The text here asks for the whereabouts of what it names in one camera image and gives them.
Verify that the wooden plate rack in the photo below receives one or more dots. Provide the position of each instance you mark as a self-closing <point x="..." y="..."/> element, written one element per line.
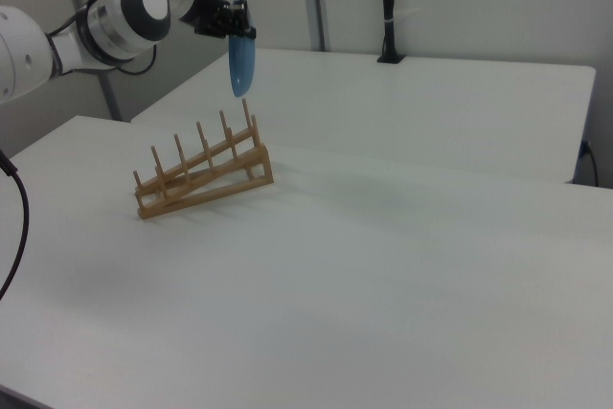
<point x="211" y="174"/>

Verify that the blue plate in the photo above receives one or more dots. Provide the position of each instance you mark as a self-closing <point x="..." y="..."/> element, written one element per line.
<point x="242" y="66"/>

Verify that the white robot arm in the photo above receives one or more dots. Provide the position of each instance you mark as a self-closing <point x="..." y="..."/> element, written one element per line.
<point x="139" y="2"/>

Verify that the black pole with clamp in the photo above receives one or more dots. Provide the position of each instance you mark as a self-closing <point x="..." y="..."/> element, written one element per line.
<point x="389" y="6"/>

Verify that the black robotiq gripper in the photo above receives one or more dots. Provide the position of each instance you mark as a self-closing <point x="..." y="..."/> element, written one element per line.
<point x="208" y="9"/>

